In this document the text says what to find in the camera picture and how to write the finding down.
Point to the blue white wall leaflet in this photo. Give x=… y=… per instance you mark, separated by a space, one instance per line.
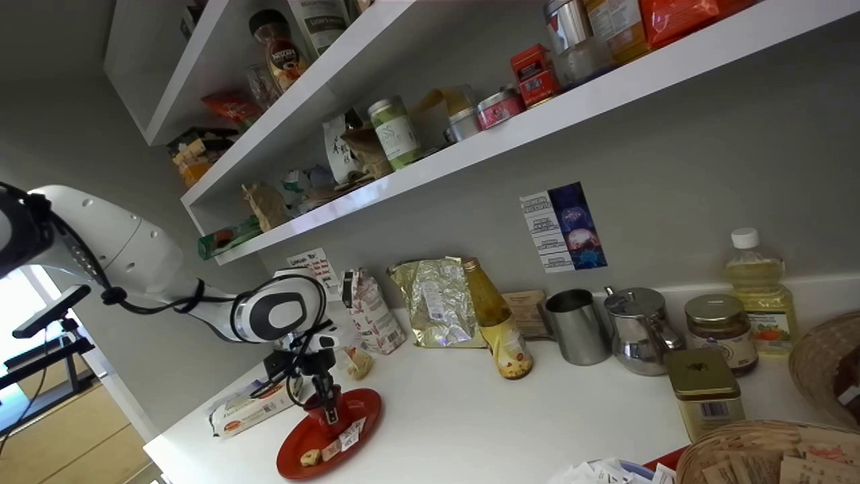
x=561 y=229

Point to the white biscuit box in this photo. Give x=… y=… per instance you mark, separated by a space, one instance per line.
x=241 y=411

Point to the wicker basket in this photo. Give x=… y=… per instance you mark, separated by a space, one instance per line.
x=771 y=452

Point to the cooking oil bottle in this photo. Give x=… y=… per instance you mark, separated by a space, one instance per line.
x=759 y=282

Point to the steel cup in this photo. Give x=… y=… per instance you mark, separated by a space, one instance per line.
x=576 y=327

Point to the pretzel shaped cookie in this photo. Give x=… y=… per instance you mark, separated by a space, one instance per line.
x=309 y=458

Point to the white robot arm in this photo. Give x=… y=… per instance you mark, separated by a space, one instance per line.
x=141 y=269

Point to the gold foil bag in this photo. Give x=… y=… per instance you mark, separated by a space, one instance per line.
x=436 y=303

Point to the red round plate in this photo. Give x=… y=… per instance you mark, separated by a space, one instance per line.
x=314 y=448

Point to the yellow glass bottle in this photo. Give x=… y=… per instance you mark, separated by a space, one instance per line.
x=495 y=325

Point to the glass jar with lid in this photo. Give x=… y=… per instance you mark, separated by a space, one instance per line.
x=717 y=322

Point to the steel teapot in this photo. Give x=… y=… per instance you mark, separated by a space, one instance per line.
x=639 y=329

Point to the white wall shelf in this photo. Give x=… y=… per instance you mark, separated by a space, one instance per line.
x=475 y=77

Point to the white red printed bag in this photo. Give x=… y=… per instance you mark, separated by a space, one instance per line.
x=368 y=313

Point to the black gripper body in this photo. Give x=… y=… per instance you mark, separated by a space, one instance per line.
x=313 y=361

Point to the green label can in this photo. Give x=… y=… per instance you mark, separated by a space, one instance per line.
x=395 y=132

